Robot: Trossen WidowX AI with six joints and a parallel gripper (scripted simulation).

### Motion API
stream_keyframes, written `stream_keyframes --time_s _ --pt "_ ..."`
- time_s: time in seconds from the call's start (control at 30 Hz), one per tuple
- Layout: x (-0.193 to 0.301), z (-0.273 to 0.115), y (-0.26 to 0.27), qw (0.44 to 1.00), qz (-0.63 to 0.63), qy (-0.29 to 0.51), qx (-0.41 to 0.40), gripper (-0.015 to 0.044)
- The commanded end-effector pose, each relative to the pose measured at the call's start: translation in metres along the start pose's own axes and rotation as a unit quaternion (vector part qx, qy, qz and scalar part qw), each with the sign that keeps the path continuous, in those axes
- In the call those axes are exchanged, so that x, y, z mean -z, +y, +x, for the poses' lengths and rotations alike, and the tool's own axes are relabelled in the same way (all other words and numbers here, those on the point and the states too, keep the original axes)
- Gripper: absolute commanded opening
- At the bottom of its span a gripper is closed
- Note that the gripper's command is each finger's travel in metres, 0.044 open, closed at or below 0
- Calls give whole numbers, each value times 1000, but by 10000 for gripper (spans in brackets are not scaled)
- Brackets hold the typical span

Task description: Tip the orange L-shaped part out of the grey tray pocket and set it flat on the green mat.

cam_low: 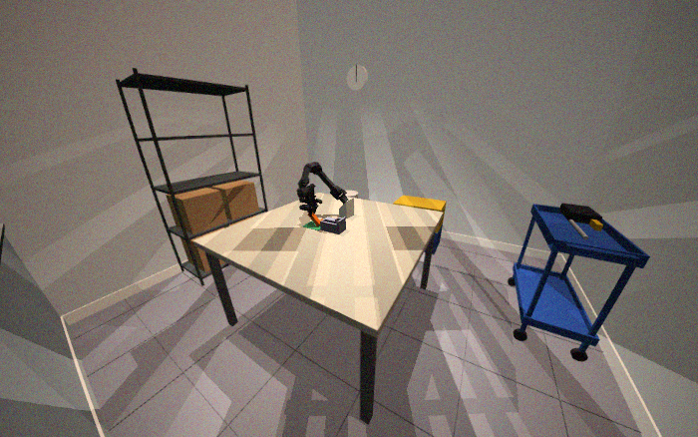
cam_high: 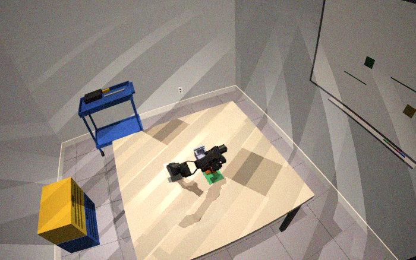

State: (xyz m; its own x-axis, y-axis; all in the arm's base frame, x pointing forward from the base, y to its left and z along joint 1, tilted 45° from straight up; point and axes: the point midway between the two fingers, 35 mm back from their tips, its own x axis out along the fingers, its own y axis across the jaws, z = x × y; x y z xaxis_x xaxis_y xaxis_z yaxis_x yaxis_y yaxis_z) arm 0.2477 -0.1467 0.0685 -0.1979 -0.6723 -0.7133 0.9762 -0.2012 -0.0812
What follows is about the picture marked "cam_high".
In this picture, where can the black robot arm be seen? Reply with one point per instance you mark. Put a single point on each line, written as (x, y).
(214, 153)

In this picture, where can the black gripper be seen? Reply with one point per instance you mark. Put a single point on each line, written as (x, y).
(208, 167)

